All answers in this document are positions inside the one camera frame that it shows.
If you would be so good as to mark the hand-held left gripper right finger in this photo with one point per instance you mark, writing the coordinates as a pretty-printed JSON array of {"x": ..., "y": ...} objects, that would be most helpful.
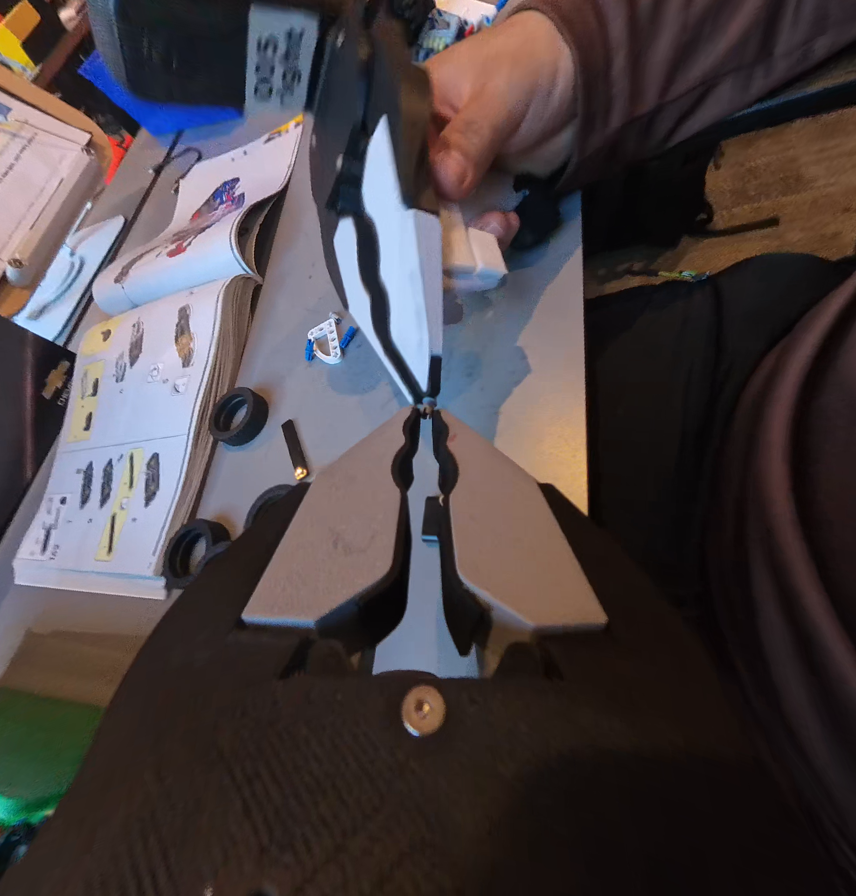
[{"x": 526, "y": 553}]

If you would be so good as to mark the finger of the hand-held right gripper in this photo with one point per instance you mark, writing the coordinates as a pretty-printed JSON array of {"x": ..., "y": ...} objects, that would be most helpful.
[
  {"x": 361, "y": 294},
  {"x": 407, "y": 280}
]

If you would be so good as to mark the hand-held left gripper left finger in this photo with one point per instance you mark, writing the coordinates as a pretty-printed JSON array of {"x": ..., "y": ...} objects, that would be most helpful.
[{"x": 330, "y": 546}]

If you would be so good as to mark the white holed frame piece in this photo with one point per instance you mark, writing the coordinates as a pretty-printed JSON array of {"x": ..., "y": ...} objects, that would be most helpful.
[{"x": 332, "y": 350}]

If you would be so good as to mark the toy brick race car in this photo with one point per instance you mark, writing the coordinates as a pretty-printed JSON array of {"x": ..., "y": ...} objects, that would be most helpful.
[{"x": 449, "y": 31}]

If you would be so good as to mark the black panel piece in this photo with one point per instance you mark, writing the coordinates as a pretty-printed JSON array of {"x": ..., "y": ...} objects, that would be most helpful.
[
  {"x": 293, "y": 444},
  {"x": 431, "y": 521}
]

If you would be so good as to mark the green plastic bin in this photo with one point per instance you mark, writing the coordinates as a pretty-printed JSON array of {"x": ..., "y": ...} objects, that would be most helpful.
[{"x": 36, "y": 742}]

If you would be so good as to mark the person's right forearm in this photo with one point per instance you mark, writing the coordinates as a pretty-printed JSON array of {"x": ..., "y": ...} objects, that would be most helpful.
[{"x": 679, "y": 70}]

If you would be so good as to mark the person's right hand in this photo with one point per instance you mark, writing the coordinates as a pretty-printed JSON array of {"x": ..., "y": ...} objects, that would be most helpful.
[{"x": 505, "y": 105}]

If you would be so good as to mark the black rubber tyre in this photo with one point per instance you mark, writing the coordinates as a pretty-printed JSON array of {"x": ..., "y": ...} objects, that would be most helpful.
[
  {"x": 221, "y": 549},
  {"x": 176, "y": 560},
  {"x": 256, "y": 420},
  {"x": 260, "y": 507}
]

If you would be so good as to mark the person's black trousers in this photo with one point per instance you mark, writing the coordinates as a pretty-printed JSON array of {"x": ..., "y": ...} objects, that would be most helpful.
[{"x": 652, "y": 420}]

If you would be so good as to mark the open instruction booklet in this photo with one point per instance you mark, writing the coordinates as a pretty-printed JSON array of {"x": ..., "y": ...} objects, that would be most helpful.
[{"x": 155, "y": 420}]

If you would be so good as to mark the blue plastic bin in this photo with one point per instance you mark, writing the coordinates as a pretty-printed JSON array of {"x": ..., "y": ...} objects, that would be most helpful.
[{"x": 162, "y": 115}]

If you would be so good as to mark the small green yellow tag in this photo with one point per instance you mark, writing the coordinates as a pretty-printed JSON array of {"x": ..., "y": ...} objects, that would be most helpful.
[{"x": 683, "y": 274}]

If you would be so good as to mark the person's brown hoodie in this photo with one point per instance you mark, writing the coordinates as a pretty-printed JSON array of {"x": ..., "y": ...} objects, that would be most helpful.
[{"x": 805, "y": 560}]

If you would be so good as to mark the white rounded flat base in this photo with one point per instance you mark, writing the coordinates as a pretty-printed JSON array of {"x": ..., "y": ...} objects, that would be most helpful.
[{"x": 71, "y": 280}]

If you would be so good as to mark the black car set box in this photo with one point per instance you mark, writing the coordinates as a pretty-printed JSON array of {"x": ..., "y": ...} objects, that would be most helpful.
[{"x": 8, "y": 434}]

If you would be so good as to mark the yellow box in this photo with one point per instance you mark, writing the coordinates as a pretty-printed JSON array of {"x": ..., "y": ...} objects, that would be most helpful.
[{"x": 15, "y": 35}]

